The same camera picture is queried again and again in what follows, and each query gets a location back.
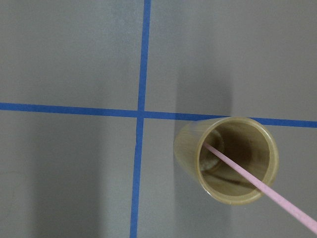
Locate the brown paper table cover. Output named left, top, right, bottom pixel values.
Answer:
left=0, top=0, right=317, bottom=238

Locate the pink chopstick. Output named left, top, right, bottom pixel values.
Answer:
left=203, top=142, right=317, bottom=235

